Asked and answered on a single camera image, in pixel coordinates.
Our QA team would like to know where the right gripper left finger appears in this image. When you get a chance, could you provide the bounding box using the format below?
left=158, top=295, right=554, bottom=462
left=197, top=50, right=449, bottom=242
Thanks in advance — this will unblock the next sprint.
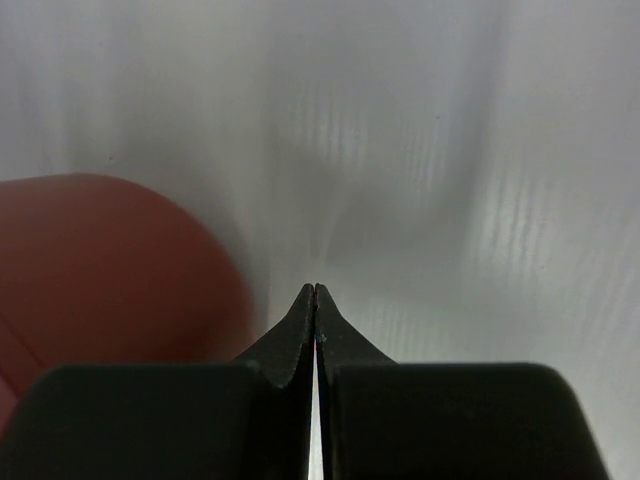
left=1, top=285, right=315, bottom=479

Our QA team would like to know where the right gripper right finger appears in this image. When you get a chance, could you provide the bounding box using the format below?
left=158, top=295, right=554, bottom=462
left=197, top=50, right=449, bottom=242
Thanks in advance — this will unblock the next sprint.
left=314, top=285, right=608, bottom=479

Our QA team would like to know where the red steel bowl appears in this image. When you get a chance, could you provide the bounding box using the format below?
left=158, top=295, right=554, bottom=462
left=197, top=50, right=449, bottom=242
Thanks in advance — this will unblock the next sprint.
left=0, top=319, right=42, bottom=429
left=1, top=174, right=253, bottom=369

